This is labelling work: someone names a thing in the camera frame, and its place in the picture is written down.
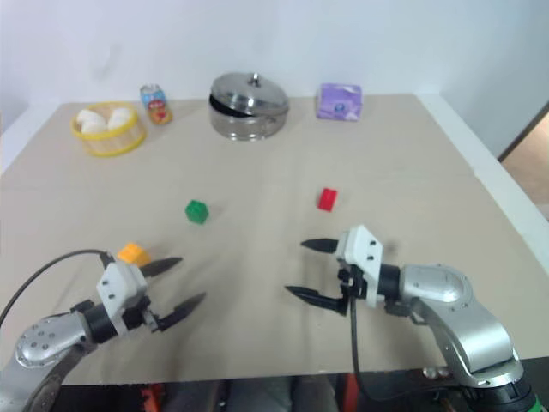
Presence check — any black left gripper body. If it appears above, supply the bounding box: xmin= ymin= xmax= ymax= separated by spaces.
xmin=123 ymin=296 xmax=163 ymax=335

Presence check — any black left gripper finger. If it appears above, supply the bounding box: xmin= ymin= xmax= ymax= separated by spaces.
xmin=158 ymin=292 xmax=208 ymax=335
xmin=140 ymin=257 xmax=184 ymax=278

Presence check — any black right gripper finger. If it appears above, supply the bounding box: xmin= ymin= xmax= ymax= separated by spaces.
xmin=299 ymin=238 xmax=342 ymax=255
xmin=284 ymin=285 xmax=349 ymax=318

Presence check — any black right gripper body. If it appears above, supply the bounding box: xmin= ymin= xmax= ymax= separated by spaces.
xmin=336 ymin=261 xmax=366 ymax=302

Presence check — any yellow toy block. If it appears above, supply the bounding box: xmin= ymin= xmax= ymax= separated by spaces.
xmin=117 ymin=242 xmax=152 ymax=266

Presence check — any red toy block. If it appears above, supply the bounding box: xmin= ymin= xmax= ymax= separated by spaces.
xmin=317 ymin=187 xmax=339 ymax=213

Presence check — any green toy block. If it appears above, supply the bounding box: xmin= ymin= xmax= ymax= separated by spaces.
xmin=184 ymin=198 xmax=211 ymax=225

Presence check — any beige table mat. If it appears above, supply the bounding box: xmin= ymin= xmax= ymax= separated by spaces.
xmin=0 ymin=94 xmax=549 ymax=386

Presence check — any orange object under table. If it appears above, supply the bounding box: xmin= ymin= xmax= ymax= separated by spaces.
xmin=140 ymin=383 xmax=167 ymax=412

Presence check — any yellow bamboo steamer basket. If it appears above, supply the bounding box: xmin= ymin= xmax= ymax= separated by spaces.
xmin=69 ymin=101 xmax=148 ymax=158

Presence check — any purple tissue pack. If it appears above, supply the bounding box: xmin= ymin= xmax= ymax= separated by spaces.
xmin=316 ymin=82 xmax=365 ymax=121

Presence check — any white steamed bun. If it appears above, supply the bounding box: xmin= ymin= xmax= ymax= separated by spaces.
xmin=106 ymin=107 xmax=131 ymax=131
xmin=76 ymin=109 xmax=106 ymax=127

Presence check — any red printed drink can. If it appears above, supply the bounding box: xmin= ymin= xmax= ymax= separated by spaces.
xmin=140 ymin=83 xmax=173 ymax=126

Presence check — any stainless steel pot lid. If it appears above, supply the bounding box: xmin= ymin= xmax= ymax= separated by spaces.
xmin=209 ymin=71 xmax=290 ymax=118

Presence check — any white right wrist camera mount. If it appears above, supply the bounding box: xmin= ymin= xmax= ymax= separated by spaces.
xmin=335 ymin=224 xmax=384 ymax=308

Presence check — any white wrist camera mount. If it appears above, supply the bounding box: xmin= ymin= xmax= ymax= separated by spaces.
xmin=335 ymin=224 xmax=384 ymax=308
xmin=96 ymin=260 xmax=148 ymax=336

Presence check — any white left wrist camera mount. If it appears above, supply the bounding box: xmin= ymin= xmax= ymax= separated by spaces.
xmin=96 ymin=260 xmax=148 ymax=336

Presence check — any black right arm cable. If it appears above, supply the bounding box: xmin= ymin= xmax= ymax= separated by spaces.
xmin=347 ymin=294 xmax=467 ymax=398

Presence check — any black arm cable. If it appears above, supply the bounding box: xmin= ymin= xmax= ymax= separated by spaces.
xmin=0 ymin=249 xmax=113 ymax=330
xmin=347 ymin=294 xmax=467 ymax=398

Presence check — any red frame bar under table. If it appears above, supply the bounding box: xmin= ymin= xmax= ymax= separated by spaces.
xmin=341 ymin=372 xmax=359 ymax=412

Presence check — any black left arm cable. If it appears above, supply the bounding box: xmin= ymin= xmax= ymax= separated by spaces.
xmin=0 ymin=249 xmax=113 ymax=330

